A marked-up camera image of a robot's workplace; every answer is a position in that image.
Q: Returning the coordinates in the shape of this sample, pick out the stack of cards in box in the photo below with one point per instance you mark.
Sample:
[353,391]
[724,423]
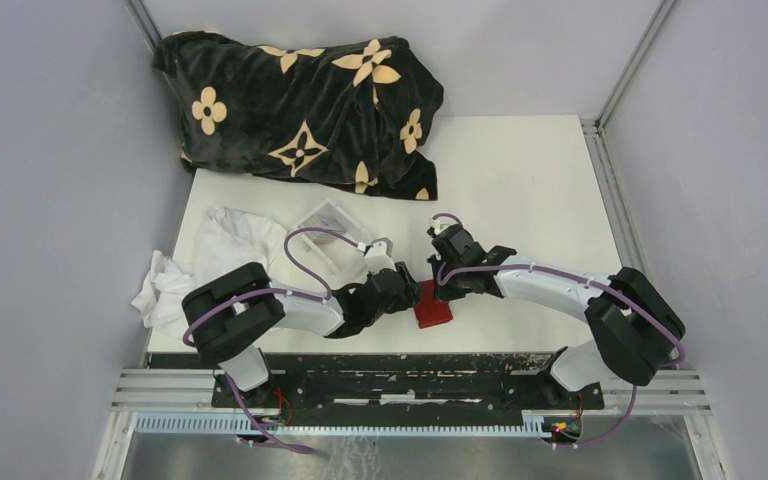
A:
[323,221]

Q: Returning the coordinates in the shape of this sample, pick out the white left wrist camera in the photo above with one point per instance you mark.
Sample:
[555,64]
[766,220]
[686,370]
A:
[377,255]

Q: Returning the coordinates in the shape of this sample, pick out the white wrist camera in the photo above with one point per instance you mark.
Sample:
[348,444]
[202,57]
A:
[438,226]
[377,255]

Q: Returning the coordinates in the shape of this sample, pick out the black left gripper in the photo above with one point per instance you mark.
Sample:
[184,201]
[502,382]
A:
[411,294]

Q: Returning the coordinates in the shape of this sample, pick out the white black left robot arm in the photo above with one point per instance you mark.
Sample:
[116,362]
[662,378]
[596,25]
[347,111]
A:
[227,316]

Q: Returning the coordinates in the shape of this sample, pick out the aluminium frame rail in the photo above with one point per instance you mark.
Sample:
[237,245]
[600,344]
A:
[649,402]

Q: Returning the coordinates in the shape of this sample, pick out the red leather card holder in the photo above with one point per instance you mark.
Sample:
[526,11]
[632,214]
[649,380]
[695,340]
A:
[428,311]

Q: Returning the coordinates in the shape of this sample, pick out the white crumpled cloth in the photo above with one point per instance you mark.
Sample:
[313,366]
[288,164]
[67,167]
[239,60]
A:
[224,240]

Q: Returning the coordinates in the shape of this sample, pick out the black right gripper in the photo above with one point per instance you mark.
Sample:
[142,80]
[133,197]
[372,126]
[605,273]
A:
[443,293]

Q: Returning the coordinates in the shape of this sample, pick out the black floral blanket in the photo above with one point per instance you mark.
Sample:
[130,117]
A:
[351,117]

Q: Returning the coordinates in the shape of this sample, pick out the white plastic card box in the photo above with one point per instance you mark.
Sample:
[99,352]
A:
[341,259]

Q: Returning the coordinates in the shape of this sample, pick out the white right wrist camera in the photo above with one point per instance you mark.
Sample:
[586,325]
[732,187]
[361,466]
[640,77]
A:
[438,226]

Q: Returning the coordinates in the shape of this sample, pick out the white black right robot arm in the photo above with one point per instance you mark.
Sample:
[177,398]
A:
[634,331]

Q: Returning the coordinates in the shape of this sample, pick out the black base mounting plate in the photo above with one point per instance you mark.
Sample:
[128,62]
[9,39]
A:
[413,390]

